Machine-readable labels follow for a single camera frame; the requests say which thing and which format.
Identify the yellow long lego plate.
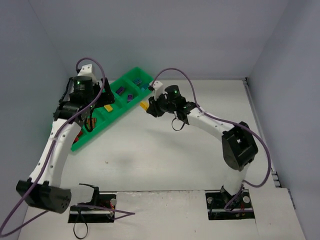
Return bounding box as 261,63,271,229
104,104,114,113

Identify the purple rounded lego brick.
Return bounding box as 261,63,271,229
116,86,126,96

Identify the yellow rounded lego brick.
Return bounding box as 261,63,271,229
139,101,150,111

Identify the brown lego plate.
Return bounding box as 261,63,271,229
86,117,97,129

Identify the teal lego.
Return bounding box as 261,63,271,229
140,84,149,91

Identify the teal lego brick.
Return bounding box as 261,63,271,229
133,77,142,86

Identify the long red lego brick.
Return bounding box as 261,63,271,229
74,130,84,143

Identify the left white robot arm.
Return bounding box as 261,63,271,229
16,76,115,214

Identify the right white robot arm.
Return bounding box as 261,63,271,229
146,82,258,196

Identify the green divided sorting tray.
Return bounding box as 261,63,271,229
71,67,153,152

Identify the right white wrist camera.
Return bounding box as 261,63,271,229
148,80,164,100

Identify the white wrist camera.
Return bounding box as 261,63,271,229
77,63,97,84
148,80,164,100

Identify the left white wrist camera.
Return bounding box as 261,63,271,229
77,63,97,84

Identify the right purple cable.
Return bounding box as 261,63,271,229
152,67,272,212

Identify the purple cable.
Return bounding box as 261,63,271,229
152,67,272,212
0,57,136,238

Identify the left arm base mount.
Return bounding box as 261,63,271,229
68,183,118,237

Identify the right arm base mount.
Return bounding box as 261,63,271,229
205,187,255,221

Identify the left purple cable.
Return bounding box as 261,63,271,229
0,57,136,238

